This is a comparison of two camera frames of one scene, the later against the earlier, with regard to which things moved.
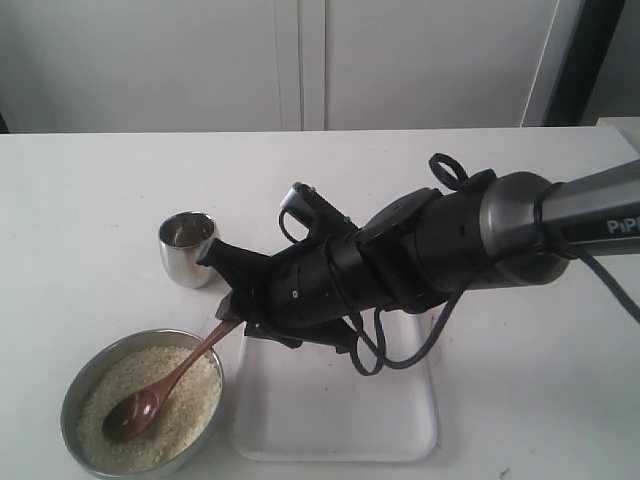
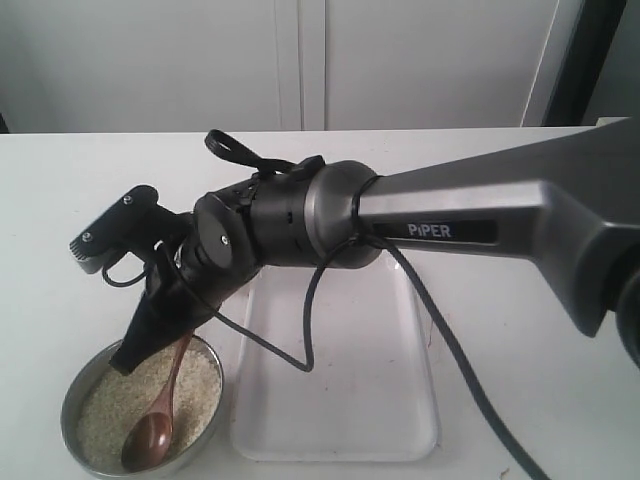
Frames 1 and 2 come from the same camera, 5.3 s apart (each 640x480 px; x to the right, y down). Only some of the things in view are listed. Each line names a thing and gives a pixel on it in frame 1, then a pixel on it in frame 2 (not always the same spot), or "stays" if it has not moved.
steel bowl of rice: (134, 361) stays
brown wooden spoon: (133, 412) -> (147, 440)
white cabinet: (152, 66) stays
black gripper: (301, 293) -> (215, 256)
